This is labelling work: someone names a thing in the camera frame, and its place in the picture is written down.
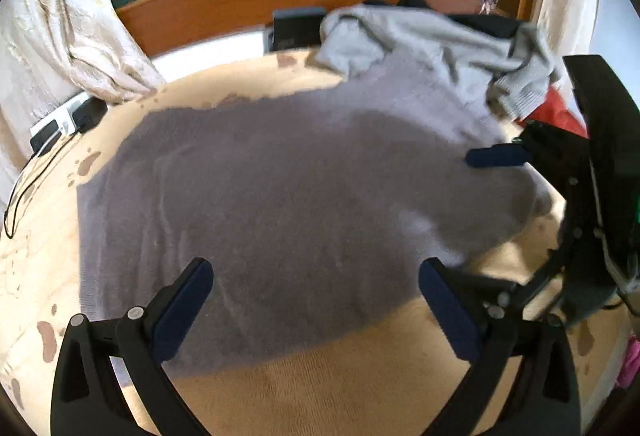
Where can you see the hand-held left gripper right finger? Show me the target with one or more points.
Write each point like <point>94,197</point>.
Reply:
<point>450,316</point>

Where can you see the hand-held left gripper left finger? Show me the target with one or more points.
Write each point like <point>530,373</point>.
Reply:
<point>180,311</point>

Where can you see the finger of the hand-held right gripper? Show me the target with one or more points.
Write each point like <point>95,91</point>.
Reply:
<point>535,276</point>
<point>500,156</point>

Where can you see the grey fleece sweater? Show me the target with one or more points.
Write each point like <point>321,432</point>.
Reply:
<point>275,191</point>

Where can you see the red cloth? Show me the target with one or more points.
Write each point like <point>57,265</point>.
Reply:
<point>555,111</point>

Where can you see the pink cloth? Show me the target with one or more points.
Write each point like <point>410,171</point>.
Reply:
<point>631,366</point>

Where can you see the black garment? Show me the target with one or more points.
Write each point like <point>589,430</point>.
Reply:
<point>480,24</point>

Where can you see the light grey sweatshirt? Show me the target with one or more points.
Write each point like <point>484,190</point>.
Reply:
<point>425,36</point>

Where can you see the yellow paw-print blanket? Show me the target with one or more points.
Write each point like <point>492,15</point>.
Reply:
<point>325,396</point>

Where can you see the large black charger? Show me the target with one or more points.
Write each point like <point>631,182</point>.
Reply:
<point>90,114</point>

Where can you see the small black charger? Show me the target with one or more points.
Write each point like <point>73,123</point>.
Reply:
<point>42,141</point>

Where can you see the white power strip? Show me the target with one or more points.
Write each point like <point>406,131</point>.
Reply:
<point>55,124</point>

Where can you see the black box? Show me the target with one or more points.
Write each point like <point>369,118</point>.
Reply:
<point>295,31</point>

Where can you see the white mattress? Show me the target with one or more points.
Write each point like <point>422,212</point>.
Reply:
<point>210,56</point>

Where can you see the cream curtain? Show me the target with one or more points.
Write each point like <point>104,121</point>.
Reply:
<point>75,31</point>

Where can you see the wooden bed headboard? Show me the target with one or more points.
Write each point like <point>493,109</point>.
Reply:
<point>210,1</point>

